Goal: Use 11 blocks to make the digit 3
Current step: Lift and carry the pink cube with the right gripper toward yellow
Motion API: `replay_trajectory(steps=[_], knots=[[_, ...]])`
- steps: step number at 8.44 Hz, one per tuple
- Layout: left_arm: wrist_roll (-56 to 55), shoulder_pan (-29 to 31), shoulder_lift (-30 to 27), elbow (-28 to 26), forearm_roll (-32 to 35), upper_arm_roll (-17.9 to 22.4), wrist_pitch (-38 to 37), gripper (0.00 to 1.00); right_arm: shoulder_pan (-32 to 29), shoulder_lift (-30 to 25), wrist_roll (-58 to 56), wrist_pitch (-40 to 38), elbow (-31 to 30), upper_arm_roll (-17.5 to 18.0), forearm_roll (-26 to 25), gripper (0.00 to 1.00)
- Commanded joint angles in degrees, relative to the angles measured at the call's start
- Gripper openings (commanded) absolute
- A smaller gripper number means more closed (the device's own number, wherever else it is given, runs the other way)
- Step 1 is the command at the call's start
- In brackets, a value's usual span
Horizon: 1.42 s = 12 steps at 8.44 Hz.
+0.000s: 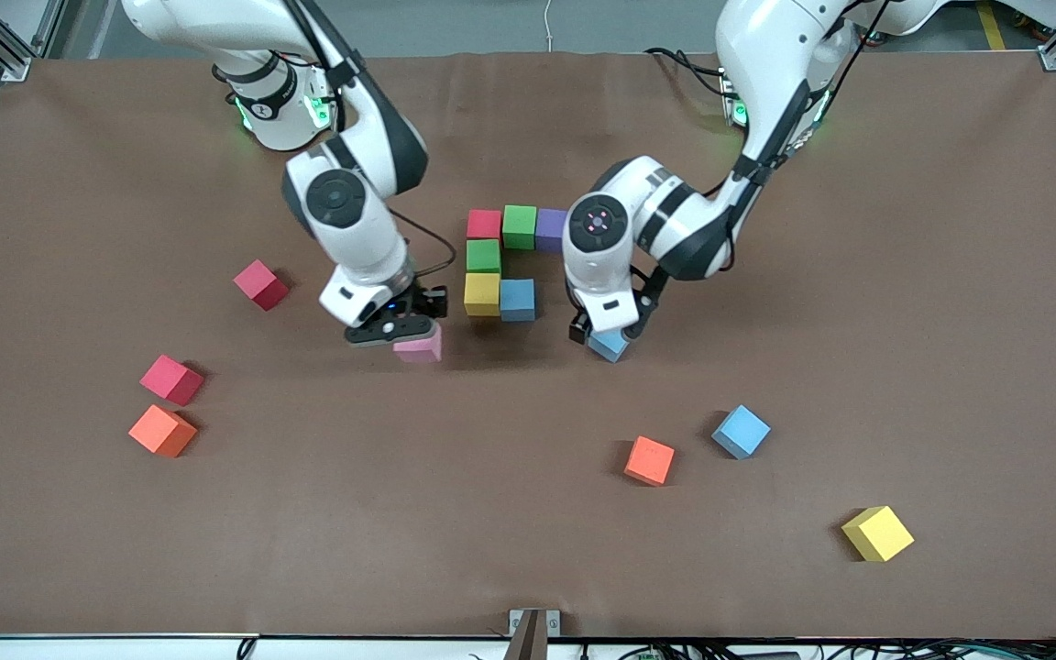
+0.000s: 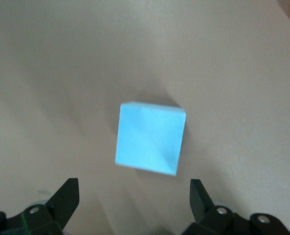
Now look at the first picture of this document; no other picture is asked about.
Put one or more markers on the green foam cube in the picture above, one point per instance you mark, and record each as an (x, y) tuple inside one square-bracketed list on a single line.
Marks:
[(520, 225), (484, 257)]

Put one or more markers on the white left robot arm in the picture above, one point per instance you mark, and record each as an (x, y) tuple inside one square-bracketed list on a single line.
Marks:
[(597, 247)]

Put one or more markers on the left arm base connector panel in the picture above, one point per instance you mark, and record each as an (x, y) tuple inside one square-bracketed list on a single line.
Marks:
[(735, 112)]

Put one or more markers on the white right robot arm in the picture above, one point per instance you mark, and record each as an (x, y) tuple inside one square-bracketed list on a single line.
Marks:
[(345, 202)]

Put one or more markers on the yellow foam cube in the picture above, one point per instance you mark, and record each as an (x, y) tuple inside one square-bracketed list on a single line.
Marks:
[(876, 533), (482, 293)]

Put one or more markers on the purple foam cube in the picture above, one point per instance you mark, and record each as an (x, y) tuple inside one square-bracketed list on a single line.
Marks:
[(548, 229)]

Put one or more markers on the brown table cover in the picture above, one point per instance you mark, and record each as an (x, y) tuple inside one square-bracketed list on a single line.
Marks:
[(491, 550)]

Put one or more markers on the blue foam cube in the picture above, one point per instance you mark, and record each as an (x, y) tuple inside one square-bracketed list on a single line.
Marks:
[(741, 431), (517, 300), (609, 348)]

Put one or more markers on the right arm base connector panel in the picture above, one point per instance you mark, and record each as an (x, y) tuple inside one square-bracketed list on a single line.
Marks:
[(317, 110)]

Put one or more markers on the red foam cube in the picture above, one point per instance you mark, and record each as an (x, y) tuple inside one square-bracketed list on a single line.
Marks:
[(484, 225), (170, 379), (259, 284)]

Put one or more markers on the orange foam cube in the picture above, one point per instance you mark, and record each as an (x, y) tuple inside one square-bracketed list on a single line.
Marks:
[(161, 430), (649, 460)]

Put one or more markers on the grey metal bracket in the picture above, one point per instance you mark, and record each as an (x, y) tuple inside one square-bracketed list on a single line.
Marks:
[(533, 632)]

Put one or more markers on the pink foam cube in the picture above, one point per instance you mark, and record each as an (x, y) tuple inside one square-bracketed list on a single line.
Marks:
[(423, 348)]

